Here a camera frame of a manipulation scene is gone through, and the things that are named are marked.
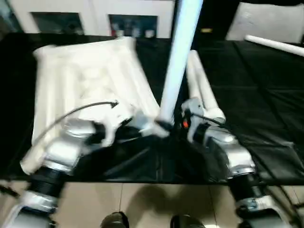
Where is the white plastic table top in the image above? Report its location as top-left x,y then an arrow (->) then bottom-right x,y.
20,36 -> 172,176

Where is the black cabinet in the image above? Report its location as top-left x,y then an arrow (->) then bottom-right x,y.
173,0 -> 304,41

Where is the black quilted mat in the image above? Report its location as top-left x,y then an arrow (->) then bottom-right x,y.
0,32 -> 304,185

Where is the white plastic table leg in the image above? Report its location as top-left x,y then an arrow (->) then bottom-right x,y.
153,0 -> 205,138
189,49 -> 227,122
186,51 -> 205,108
244,34 -> 304,58

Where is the white sideboard with glass doors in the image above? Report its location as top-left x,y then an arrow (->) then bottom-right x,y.
13,0 -> 176,38

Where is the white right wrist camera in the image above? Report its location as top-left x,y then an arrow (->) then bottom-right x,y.
181,98 -> 207,141

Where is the pale panel with holes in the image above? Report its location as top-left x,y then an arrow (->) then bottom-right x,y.
225,1 -> 304,45

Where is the black left camera cable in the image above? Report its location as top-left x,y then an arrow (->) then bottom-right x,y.
30,100 -> 120,146

